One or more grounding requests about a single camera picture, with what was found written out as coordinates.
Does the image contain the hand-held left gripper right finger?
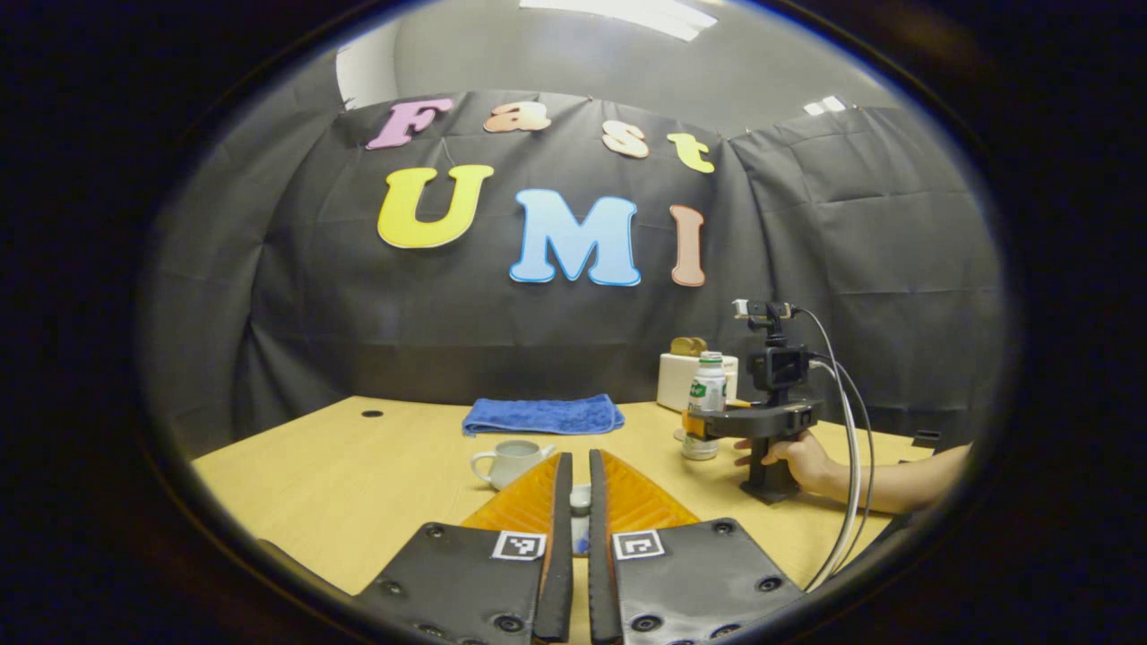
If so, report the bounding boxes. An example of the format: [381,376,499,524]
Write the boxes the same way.
[587,450,807,645]

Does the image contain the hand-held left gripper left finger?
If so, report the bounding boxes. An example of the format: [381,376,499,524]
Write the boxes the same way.
[354,452,574,645]

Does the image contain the white water bottle green label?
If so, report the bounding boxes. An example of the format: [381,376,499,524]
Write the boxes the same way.
[681,351,729,461]

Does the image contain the white teacup lid blue pattern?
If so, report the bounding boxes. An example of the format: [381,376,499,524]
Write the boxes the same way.
[571,484,593,556]

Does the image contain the white teacup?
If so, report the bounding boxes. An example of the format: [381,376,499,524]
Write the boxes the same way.
[470,439,556,492]

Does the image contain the white toaster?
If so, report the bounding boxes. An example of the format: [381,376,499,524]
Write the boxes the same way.
[657,352,741,413]

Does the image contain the blue towel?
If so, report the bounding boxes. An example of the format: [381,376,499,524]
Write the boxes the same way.
[462,394,626,438]

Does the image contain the black backdrop cloth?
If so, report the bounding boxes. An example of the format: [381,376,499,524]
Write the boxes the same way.
[143,49,1005,449]

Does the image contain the white cable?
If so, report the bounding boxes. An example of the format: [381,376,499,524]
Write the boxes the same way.
[796,307,861,594]
[811,357,876,574]

